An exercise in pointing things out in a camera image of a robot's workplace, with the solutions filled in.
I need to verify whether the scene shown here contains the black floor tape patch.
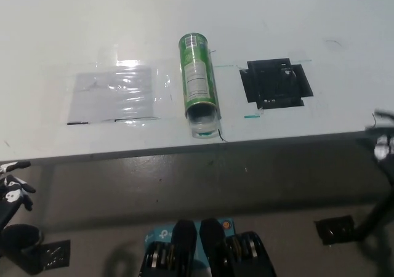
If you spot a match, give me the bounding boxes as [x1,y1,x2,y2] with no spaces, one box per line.
[30,239,71,273]
[314,215,356,246]

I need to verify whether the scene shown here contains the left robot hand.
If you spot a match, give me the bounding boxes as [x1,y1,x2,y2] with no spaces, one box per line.
[0,161,37,212]

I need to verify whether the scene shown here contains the green chips can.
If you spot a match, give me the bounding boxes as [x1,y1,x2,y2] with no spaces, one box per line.
[177,33,222,121]

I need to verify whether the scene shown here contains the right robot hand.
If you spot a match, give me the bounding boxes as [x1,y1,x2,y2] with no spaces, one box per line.
[356,109,394,164]

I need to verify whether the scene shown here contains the black tape square patch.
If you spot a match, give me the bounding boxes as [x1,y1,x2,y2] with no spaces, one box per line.
[239,57,315,110]

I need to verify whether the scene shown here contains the white paper sheet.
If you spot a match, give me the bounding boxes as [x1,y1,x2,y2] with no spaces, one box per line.
[66,66,156,125]

